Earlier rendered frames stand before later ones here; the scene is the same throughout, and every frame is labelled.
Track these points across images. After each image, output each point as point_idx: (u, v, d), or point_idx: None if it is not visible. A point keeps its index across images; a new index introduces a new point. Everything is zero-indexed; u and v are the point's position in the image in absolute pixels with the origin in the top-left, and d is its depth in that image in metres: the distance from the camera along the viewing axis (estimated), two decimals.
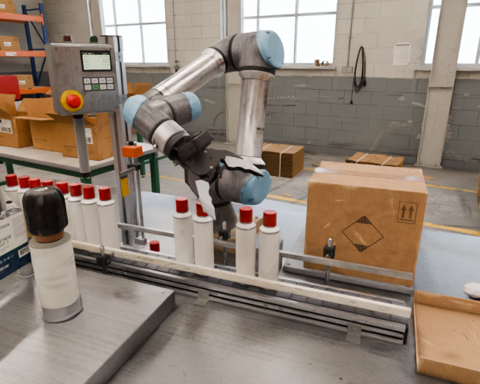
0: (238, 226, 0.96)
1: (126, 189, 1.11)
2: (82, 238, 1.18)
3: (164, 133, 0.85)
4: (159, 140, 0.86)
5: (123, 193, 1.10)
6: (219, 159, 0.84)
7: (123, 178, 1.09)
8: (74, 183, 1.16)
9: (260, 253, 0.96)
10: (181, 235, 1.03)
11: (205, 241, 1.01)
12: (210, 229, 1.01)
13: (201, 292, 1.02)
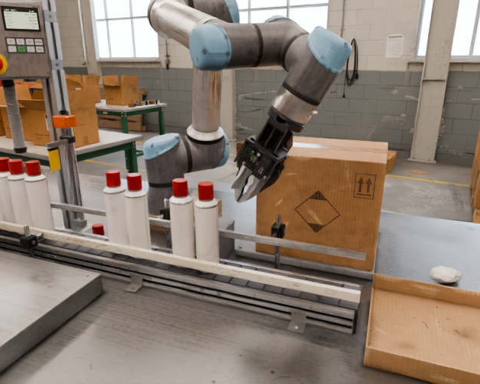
0: (171, 200, 0.84)
1: (56, 163, 0.99)
2: (12, 219, 1.06)
3: None
4: None
5: (52, 168, 0.98)
6: None
7: (51, 150, 0.97)
8: (1, 157, 1.04)
9: (196, 231, 0.84)
10: (113, 213, 0.92)
11: (137, 219, 0.89)
12: (143, 206, 0.89)
13: (134, 277, 0.91)
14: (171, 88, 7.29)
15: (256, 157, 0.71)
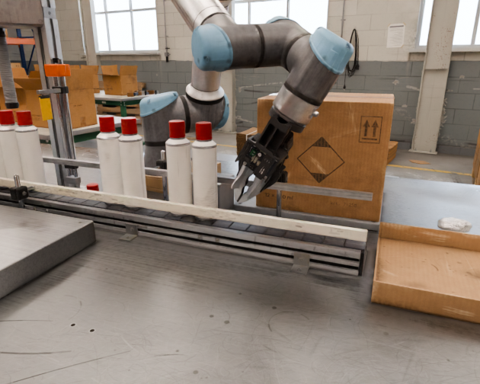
0: (168, 142, 0.80)
1: (47, 112, 0.95)
2: (3, 174, 1.02)
3: None
4: None
5: (43, 116, 0.94)
6: None
7: (43, 98, 0.93)
8: None
9: (193, 174, 0.80)
10: (107, 160, 0.88)
11: (132, 164, 0.85)
12: (139, 151, 0.85)
13: (129, 227, 0.87)
14: (170, 81, 7.24)
15: (257, 157, 0.71)
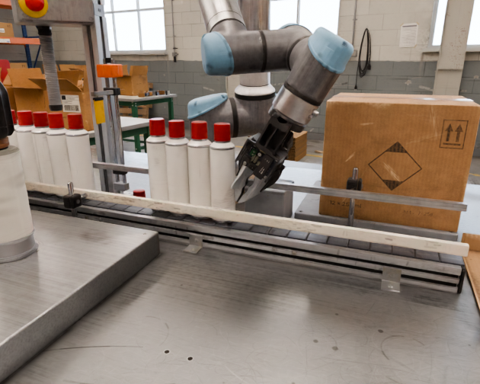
0: (190, 143, 0.79)
1: (100, 115, 0.90)
2: (49, 180, 0.97)
3: None
4: None
5: (97, 120, 0.89)
6: None
7: (97, 100, 0.88)
8: (39, 111, 0.95)
9: (212, 176, 0.79)
10: (156, 165, 0.84)
11: (180, 170, 0.81)
12: (187, 155, 0.81)
13: (193, 238, 0.81)
14: (177, 81, 7.19)
15: (257, 157, 0.71)
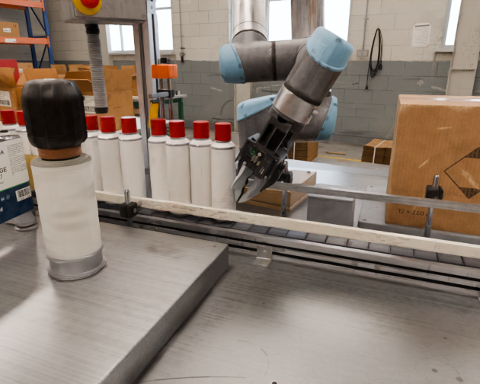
0: (191, 143, 0.80)
1: (154, 118, 0.85)
2: (99, 187, 0.92)
3: None
4: None
5: (150, 123, 0.84)
6: None
7: (154, 103, 0.83)
8: (88, 114, 0.90)
9: (212, 175, 0.80)
10: (152, 164, 0.84)
11: (184, 170, 0.82)
12: (189, 155, 0.82)
13: (261, 250, 0.76)
14: (185, 81, 7.14)
15: (257, 157, 0.71)
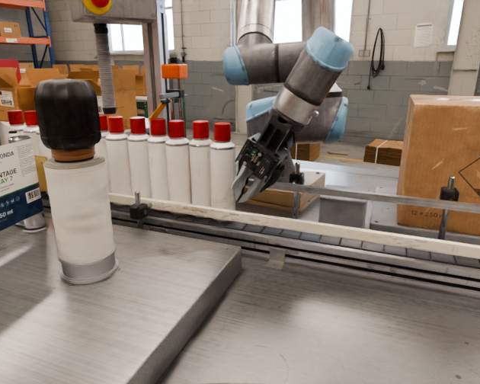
0: (190, 142, 0.80)
1: (156, 113, 0.84)
2: None
3: None
4: None
5: (151, 117, 0.83)
6: None
7: (164, 104, 0.82)
8: (99, 114, 0.89)
9: (212, 176, 0.79)
10: (151, 164, 0.84)
11: (186, 169, 0.82)
12: (190, 154, 0.82)
13: (274, 252, 0.75)
14: (186, 81, 7.13)
15: (257, 157, 0.71)
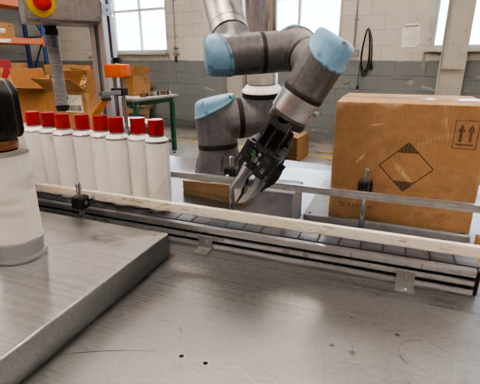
0: (128, 137, 0.85)
1: (99, 110, 0.89)
2: (55, 181, 0.96)
3: None
4: None
5: (93, 114, 0.89)
6: None
7: (104, 101, 0.87)
8: (47, 111, 0.94)
9: (147, 168, 0.84)
10: (94, 158, 0.90)
11: (125, 162, 0.87)
12: None
13: (203, 239, 0.81)
14: (179, 81, 7.18)
15: (257, 157, 0.71)
